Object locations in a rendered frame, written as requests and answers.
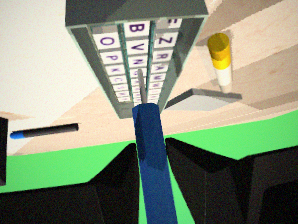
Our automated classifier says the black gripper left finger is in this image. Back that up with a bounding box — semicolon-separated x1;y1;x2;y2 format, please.
0;143;140;224

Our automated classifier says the black stylus with blue tip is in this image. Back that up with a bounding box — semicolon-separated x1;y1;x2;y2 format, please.
10;123;79;139

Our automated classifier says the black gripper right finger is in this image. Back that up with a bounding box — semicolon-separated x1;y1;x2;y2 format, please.
165;137;298;224

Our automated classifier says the blue stylus with white tip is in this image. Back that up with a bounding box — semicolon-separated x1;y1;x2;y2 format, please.
132;73;178;224

